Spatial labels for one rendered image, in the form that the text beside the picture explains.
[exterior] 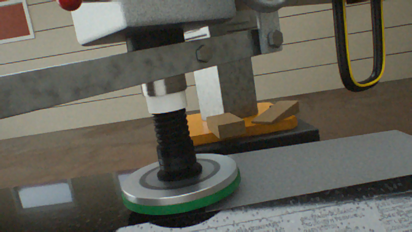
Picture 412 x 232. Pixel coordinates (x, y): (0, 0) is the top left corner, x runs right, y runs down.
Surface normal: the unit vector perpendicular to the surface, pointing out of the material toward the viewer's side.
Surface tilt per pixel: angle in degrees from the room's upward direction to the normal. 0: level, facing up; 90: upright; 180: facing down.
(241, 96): 90
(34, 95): 90
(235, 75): 90
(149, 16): 90
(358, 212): 45
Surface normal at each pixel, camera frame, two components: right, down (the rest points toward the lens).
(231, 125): 0.21, 0.15
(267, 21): 0.60, 0.06
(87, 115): -0.04, 0.19
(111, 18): -0.79, 0.24
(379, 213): -0.06, -0.56
